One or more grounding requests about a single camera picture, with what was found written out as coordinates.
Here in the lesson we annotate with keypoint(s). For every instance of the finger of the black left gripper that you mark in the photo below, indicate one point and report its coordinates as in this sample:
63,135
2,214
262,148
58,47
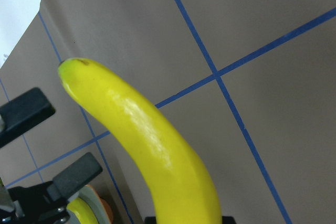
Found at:
23,113

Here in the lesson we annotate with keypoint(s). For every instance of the grey square plate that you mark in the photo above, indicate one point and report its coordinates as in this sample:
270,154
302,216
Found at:
99,206

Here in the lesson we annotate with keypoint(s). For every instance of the yellow banana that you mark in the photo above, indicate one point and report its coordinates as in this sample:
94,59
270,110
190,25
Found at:
80,212
180,185

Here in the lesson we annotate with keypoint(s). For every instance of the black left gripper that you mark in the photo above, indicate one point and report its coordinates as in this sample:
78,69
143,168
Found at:
47,202

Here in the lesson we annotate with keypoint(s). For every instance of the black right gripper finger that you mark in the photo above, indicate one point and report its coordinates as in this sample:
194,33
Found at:
225,220

